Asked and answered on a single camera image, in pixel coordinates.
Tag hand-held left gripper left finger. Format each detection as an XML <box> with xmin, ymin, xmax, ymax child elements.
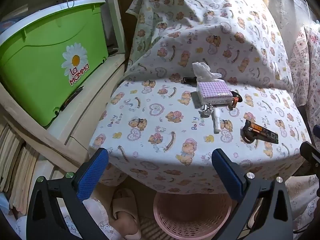
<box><xmin>26</xmin><ymin>147</ymin><xmax>109</xmax><ymax>240</ymax></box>

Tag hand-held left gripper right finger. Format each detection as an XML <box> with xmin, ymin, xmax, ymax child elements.
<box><xmin>211</xmin><ymin>148</ymin><xmax>293</xmax><ymax>240</ymax></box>

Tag black and orange wrapper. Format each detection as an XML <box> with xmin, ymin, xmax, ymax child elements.
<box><xmin>241</xmin><ymin>119</ymin><xmax>279</xmax><ymax>145</ymax></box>

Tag small white tube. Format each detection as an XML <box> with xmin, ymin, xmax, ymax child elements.
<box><xmin>213</xmin><ymin>108</ymin><xmax>222</xmax><ymax>133</ymax></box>

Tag pink plastic basket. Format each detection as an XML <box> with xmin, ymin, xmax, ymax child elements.
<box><xmin>153</xmin><ymin>191</ymin><xmax>233</xmax><ymax>240</ymax></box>

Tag silver wrapper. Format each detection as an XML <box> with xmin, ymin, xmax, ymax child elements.
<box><xmin>199</xmin><ymin>104</ymin><xmax>214</xmax><ymax>118</ymax></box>

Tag purple checkered tissue pack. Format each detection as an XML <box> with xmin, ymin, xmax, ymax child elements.
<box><xmin>196</xmin><ymin>80</ymin><xmax>232</xmax><ymax>105</ymax></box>

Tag pink slipper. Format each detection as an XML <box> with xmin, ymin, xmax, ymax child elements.
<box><xmin>111</xmin><ymin>188</ymin><xmax>141</xmax><ymax>240</ymax></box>

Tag pink patterned cloth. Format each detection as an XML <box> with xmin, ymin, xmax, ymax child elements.
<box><xmin>285</xmin><ymin>20</ymin><xmax>320</xmax><ymax>131</ymax></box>

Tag wooden beam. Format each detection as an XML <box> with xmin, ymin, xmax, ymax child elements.
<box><xmin>0</xmin><ymin>82</ymin><xmax>93</xmax><ymax>167</ymax></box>

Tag black and orange round object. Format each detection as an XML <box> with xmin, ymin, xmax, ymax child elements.
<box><xmin>229</xmin><ymin>90</ymin><xmax>242</xmax><ymax>110</ymax></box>

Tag stack of books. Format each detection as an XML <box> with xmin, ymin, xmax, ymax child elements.
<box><xmin>0</xmin><ymin>122</ymin><xmax>40</xmax><ymax>216</ymax></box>

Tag beige cabinet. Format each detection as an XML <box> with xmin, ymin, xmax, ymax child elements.
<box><xmin>47</xmin><ymin>53</ymin><xmax>127</xmax><ymax>155</ymax></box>

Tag green storage box white lid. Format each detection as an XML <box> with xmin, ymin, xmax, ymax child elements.
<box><xmin>0</xmin><ymin>0</ymin><xmax>109</xmax><ymax>127</ymax></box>

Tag translucent plastic sheet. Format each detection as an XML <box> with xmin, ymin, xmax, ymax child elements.
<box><xmin>267</xmin><ymin>0</ymin><xmax>312</xmax><ymax>55</ymax></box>

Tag bear print cloth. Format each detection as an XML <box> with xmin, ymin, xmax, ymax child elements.
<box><xmin>89</xmin><ymin>0</ymin><xmax>313</xmax><ymax>196</ymax></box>

